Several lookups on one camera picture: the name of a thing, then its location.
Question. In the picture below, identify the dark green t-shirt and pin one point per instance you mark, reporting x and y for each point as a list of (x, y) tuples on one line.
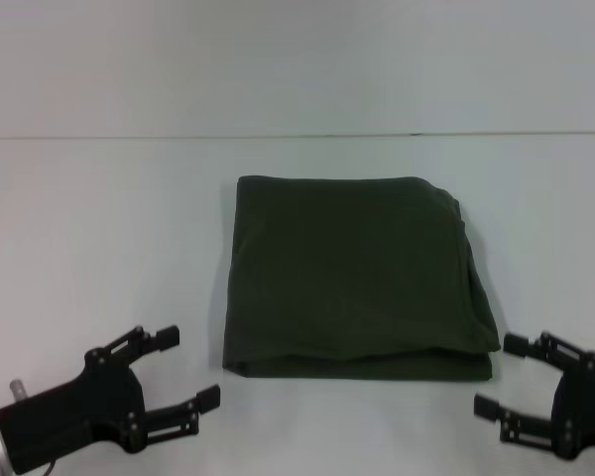
[(357, 277)]

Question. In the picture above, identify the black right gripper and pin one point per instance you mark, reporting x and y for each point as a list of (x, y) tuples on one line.
[(587, 411)]

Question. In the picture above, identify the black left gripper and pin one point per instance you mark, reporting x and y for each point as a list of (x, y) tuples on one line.
[(79, 406)]

